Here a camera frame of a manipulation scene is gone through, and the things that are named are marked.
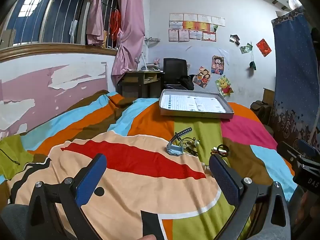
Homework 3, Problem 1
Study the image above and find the printed paper sheet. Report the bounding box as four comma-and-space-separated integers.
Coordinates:
161, 94, 227, 113

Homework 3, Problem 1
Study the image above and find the group of wall certificates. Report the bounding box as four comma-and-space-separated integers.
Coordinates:
169, 13, 225, 42

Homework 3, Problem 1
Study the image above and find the pink curtain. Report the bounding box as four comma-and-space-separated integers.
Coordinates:
111, 0, 146, 77

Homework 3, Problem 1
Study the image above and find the wooden desk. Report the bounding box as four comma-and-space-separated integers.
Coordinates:
116, 70, 165, 99

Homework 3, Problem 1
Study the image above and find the blue grey wristwatch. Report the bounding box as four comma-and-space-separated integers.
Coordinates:
167, 127, 193, 157

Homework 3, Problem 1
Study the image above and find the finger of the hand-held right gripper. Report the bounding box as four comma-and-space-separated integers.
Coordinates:
297, 139, 319, 159
277, 141, 304, 171

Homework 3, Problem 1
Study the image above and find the brown bag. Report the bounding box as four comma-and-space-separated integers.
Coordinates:
250, 100, 272, 126

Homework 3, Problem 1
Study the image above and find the yellow bear poster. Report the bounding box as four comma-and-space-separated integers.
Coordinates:
215, 75, 234, 97

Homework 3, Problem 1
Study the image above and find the white light bulb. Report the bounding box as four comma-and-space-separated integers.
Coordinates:
287, 0, 303, 11

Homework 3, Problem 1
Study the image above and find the grey cardboard tray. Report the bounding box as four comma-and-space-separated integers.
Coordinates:
159, 89, 235, 119

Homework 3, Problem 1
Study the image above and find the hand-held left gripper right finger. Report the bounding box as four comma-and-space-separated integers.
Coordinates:
209, 154, 292, 240

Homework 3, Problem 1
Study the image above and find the black string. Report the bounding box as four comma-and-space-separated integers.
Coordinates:
0, 149, 21, 166

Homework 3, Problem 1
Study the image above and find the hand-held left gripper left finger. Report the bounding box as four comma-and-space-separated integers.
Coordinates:
26, 154, 108, 240

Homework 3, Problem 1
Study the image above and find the wooden board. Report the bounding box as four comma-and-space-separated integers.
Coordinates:
262, 87, 276, 103

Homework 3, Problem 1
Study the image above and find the black office chair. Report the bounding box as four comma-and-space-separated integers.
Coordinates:
160, 58, 197, 91

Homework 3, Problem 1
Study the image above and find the cartoon fighter poster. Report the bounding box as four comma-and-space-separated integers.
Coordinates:
212, 55, 225, 76

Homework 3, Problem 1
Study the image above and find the cartoon family poster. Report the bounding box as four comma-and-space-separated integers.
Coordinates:
192, 66, 212, 89

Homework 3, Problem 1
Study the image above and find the wooden window sill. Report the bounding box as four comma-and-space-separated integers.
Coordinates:
0, 43, 118, 62

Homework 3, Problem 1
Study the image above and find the colourful printed blanket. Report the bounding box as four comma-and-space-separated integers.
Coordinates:
0, 90, 298, 240

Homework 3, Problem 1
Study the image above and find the barred window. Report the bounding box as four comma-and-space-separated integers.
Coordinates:
0, 0, 120, 50

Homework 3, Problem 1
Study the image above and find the white desk lamp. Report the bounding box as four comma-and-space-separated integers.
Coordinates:
139, 52, 148, 71

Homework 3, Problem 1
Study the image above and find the pink hanging cloth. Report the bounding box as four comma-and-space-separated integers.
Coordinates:
76, 0, 104, 47

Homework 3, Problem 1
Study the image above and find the blue starry curtain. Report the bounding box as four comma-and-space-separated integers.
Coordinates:
271, 6, 320, 142

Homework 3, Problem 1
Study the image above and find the red paper decoration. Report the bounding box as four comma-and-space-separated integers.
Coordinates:
256, 38, 272, 57

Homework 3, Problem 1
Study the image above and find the grey cloth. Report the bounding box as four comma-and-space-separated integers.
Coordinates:
0, 204, 33, 240

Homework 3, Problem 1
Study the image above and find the red cord bead bracelet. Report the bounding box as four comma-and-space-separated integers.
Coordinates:
211, 145, 230, 157

